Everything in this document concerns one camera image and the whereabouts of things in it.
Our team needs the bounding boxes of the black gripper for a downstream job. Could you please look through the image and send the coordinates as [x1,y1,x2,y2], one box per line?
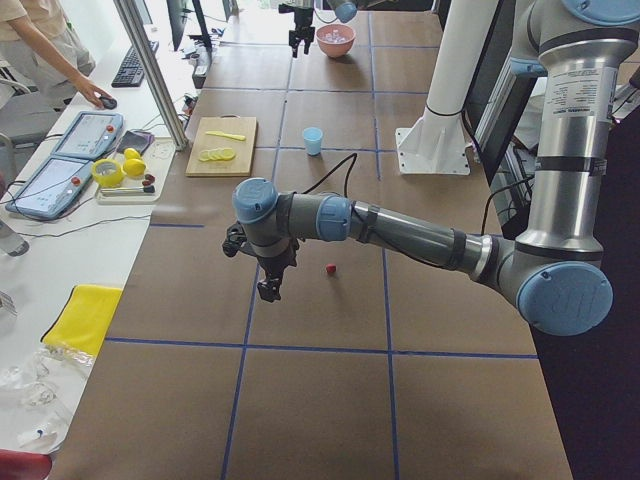
[222,223,300,301]
[278,0,315,58]

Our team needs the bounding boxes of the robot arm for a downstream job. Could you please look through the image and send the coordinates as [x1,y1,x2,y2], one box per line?
[278,1,357,58]
[222,1,639,336]

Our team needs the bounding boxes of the pile of ice cubes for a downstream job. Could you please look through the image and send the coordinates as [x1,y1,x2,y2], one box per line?
[318,25,351,44]

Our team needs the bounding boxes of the light blue cup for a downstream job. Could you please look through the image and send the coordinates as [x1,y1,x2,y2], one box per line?
[302,127,323,156]

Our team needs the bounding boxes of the person hand on mouse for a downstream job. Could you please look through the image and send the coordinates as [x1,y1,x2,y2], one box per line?
[75,81,111,109]

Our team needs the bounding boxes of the pink bowl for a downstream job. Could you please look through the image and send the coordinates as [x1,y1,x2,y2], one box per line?
[316,23,356,58]

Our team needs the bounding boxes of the yellow plastic knife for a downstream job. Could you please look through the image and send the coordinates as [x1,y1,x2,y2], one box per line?
[205,130,247,141]

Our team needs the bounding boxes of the wooden cutting board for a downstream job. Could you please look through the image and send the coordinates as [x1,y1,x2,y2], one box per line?
[185,117,257,177]

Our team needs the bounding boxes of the lemon slices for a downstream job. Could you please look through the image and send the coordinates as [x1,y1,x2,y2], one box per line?
[198,147,236,162]

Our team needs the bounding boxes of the black keyboard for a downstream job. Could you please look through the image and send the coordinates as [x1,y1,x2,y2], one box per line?
[111,46,145,88]

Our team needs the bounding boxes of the whole yellow lemon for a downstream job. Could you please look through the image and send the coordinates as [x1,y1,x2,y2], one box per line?
[122,158,146,178]

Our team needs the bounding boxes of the white tray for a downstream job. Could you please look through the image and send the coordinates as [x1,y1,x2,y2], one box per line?
[95,173,164,205]

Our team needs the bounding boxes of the yellow cloth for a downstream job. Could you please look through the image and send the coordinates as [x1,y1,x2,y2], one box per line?
[41,284,123,357]

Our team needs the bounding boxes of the yellow tape roll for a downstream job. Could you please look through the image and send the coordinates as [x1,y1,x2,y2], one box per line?
[91,159,125,188]

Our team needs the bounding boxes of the black phone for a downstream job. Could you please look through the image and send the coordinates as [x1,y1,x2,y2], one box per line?
[116,130,155,154]

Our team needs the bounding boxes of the black computer mouse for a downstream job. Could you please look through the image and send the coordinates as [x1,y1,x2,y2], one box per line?
[99,96,118,110]

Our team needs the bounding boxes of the upper teach pendant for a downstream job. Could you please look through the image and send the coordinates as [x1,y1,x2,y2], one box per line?
[53,111,124,160]

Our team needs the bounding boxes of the teach pendant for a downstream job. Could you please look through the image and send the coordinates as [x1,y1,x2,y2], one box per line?
[53,111,124,160]
[6,155,93,220]

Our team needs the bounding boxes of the lower teach pendant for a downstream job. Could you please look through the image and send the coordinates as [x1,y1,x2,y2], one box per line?
[6,155,93,220]

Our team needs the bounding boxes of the clear plastic bags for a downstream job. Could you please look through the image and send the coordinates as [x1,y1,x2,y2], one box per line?
[1,347,95,454]

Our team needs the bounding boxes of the person in beige shirt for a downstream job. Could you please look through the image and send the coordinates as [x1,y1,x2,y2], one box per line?
[0,0,112,111]

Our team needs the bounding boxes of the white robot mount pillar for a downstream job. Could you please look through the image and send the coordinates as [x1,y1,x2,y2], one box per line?
[396,0,498,175]

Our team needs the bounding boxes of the aluminium frame post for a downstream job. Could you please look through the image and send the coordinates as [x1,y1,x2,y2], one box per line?
[114,0,189,152]

